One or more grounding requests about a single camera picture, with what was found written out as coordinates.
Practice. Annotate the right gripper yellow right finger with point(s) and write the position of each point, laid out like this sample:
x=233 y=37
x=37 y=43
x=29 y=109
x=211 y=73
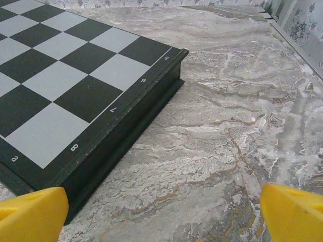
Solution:
x=292 y=216

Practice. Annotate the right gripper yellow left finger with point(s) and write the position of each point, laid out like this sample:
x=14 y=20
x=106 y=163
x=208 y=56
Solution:
x=32 y=219

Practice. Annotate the black white folding chessboard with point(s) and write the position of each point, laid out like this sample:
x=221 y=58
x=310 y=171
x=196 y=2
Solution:
x=75 y=100

